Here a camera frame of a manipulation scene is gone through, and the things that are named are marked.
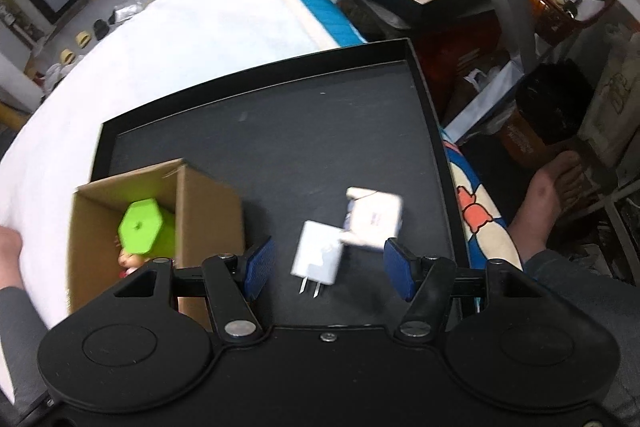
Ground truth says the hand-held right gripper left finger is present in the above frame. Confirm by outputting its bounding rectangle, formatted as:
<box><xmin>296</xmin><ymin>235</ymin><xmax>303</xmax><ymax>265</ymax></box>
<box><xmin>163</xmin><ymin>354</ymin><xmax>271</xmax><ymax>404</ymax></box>
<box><xmin>95</xmin><ymin>236</ymin><xmax>276</xmax><ymax>343</ymax></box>

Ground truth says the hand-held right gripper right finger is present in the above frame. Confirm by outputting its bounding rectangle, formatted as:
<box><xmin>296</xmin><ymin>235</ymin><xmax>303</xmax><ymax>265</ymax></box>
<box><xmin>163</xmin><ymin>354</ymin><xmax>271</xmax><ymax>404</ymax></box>
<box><xmin>384</xmin><ymin>238</ymin><xmax>566</xmax><ymax>342</ymax></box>

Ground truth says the white and grey power adapter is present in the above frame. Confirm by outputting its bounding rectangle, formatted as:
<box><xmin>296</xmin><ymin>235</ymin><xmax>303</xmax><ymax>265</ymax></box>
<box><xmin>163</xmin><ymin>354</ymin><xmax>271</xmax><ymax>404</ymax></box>
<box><xmin>339</xmin><ymin>186</ymin><xmax>404</xmax><ymax>252</ymax></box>

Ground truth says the white plug charger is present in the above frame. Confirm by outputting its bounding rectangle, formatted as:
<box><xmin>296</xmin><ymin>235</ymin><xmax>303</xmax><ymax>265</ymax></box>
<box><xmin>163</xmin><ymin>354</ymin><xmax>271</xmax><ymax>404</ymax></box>
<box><xmin>291</xmin><ymin>220</ymin><xmax>345</xmax><ymax>299</ymax></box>

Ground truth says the brown cardboard box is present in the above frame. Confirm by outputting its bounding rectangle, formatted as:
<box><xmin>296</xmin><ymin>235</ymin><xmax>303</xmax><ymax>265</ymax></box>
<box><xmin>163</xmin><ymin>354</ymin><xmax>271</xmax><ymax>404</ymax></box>
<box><xmin>67</xmin><ymin>158</ymin><xmax>246</xmax><ymax>329</ymax></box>

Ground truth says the green hexagonal frog-print box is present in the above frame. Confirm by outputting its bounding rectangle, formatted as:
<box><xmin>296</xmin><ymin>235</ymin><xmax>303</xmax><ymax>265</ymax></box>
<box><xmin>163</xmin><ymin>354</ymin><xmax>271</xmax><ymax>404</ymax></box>
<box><xmin>117</xmin><ymin>199</ymin><xmax>177</xmax><ymax>258</ymax></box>

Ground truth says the black shallow tray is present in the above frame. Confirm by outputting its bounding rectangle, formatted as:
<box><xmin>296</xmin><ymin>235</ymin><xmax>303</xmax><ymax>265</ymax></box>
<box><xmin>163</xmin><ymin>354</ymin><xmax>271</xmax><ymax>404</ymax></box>
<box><xmin>90</xmin><ymin>38</ymin><xmax>472</xmax><ymax>329</ymax></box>

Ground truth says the cartoon printed blanket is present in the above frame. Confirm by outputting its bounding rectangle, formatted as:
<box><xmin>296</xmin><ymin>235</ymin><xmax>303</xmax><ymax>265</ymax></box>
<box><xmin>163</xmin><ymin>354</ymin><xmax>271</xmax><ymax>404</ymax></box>
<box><xmin>439</xmin><ymin>126</ymin><xmax>524</xmax><ymax>274</ymax></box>

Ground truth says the orange paper bag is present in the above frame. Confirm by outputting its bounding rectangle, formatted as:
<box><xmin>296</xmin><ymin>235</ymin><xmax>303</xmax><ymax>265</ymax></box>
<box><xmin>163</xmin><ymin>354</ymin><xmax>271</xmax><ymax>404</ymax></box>
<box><xmin>499</xmin><ymin>106</ymin><xmax>547</xmax><ymax>170</ymax></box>

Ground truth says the large orange box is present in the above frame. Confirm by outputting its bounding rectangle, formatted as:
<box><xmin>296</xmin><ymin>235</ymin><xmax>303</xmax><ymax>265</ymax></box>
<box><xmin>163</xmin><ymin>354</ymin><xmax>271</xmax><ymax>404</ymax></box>
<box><xmin>414</xmin><ymin>13</ymin><xmax>507</xmax><ymax>118</ymax></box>

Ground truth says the white bed sheet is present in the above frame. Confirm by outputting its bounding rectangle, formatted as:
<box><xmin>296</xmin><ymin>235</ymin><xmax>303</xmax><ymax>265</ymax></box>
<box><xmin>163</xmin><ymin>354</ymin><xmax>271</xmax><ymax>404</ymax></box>
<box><xmin>0</xmin><ymin>0</ymin><xmax>342</xmax><ymax>403</ymax></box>

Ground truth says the person's left leg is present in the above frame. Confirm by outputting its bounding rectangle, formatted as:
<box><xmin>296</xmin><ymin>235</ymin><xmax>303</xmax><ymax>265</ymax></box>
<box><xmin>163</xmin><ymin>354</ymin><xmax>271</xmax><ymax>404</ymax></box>
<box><xmin>0</xmin><ymin>226</ymin><xmax>53</xmax><ymax>408</ymax></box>

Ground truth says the white printed bag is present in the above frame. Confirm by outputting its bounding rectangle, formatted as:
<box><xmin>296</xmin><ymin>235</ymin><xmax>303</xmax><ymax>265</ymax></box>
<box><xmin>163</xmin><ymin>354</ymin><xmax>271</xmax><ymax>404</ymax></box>
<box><xmin>581</xmin><ymin>33</ymin><xmax>640</xmax><ymax>168</ymax></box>

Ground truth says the clear plastic bag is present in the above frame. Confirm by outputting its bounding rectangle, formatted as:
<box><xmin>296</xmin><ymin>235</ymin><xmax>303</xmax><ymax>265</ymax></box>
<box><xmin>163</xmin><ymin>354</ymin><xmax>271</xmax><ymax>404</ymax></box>
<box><xmin>107</xmin><ymin>0</ymin><xmax>162</xmax><ymax>26</ymax></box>

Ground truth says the gold metal rack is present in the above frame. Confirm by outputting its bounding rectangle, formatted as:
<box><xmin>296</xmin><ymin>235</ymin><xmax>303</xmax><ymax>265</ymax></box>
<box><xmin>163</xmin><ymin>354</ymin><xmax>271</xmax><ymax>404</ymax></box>
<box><xmin>0</xmin><ymin>101</ymin><xmax>27</xmax><ymax>128</ymax></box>

